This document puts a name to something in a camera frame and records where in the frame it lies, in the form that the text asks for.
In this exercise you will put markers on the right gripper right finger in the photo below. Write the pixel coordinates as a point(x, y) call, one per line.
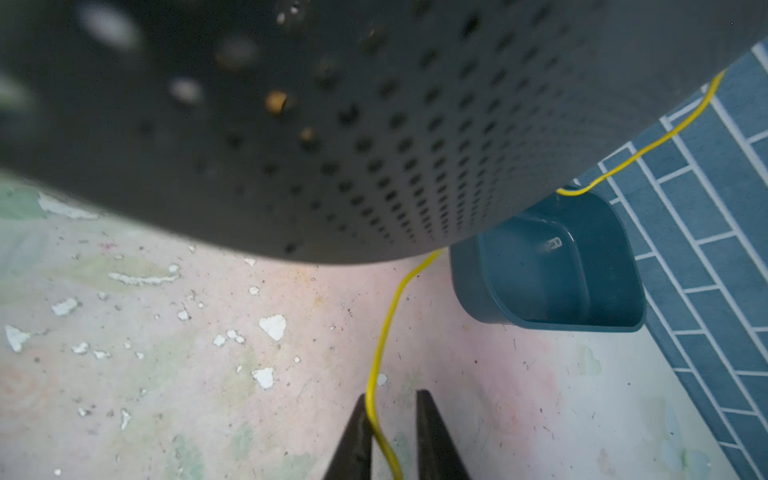
point(438, 458)

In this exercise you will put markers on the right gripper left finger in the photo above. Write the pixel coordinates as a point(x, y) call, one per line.
point(352, 459)

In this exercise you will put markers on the grey cable spool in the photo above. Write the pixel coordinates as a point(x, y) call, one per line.
point(342, 131)

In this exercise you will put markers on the teal plastic bin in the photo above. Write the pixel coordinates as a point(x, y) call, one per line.
point(563, 264)

